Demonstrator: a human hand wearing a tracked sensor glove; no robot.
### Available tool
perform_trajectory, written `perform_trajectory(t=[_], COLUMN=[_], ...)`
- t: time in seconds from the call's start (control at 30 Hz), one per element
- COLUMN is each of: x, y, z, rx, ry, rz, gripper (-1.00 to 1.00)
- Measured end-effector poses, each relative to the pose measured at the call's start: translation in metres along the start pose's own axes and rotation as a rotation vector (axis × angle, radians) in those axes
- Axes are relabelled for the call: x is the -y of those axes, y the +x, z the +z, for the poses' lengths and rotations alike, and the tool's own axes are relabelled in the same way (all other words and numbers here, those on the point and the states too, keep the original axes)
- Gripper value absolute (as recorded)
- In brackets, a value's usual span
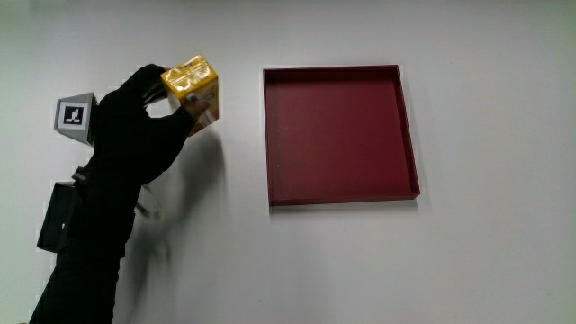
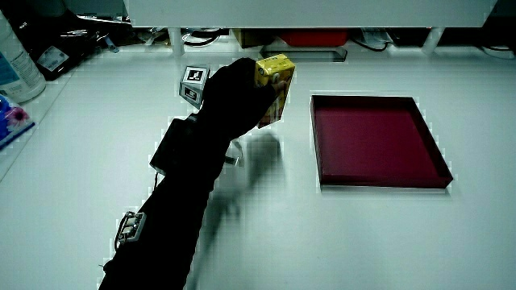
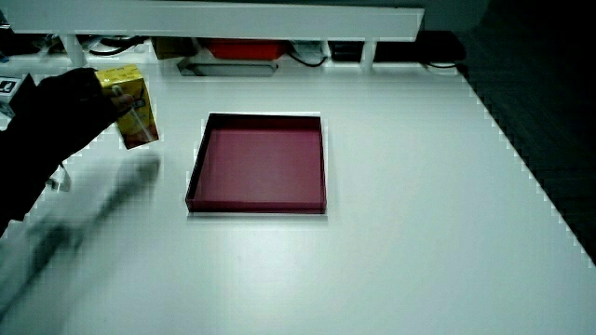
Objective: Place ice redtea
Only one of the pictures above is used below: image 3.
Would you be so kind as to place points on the person's left hand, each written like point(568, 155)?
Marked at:
point(65, 107)

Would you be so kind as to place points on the yellow ice redtea carton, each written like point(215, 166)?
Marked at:
point(137, 116)

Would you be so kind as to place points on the person's left forearm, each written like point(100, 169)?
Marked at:
point(23, 177)

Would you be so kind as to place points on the brown cardboard box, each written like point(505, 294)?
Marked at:
point(173, 47)

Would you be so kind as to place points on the grey metal stand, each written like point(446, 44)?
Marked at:
point(228, 68)

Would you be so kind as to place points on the white desk shelf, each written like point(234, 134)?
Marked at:
point(219, 21)

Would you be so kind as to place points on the red plastic box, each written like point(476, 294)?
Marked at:
point(246, 49)

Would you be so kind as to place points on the dark red square tray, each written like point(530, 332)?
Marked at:
point(261, 163)

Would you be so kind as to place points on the white plastic bag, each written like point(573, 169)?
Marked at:
point(307, 49)

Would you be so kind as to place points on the black electronic device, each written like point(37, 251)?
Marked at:
point(410, 49)

